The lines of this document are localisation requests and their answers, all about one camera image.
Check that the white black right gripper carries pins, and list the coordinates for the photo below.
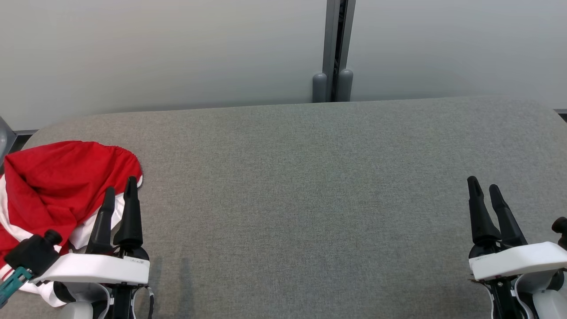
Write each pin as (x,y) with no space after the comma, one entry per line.
(518,259)

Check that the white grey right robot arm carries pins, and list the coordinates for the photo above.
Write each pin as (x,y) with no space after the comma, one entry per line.
(540,297)

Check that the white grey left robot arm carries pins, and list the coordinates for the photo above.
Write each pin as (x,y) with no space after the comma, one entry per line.
(88,301)

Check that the grey metal partition post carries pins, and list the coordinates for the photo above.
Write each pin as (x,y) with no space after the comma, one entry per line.
(331,40)

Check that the red white basketball jersey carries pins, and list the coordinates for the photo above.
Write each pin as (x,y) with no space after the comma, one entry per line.
(53,177)

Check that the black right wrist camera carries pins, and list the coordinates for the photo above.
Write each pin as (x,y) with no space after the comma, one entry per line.
(561,230)

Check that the grey cylindrical post foot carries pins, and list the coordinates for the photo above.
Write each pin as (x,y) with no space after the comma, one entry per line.
(319,88)
(346,86)

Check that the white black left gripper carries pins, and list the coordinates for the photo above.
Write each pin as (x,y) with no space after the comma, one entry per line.
(97,268)

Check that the grey fabric upholstered bench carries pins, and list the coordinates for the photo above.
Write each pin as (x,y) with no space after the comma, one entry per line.
(310,199)

